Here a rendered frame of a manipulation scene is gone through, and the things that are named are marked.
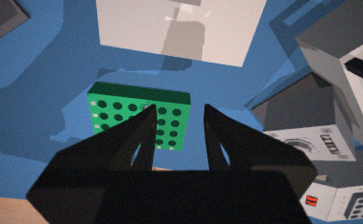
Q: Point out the green tube rack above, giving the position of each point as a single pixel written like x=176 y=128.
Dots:
x=111 y=104

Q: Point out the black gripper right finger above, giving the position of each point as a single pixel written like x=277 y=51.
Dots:
x=250 y=149

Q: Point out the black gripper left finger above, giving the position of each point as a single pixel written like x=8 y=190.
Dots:
x=114 y=147

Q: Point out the blue bench mat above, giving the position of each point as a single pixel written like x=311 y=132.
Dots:
x=49 y=62

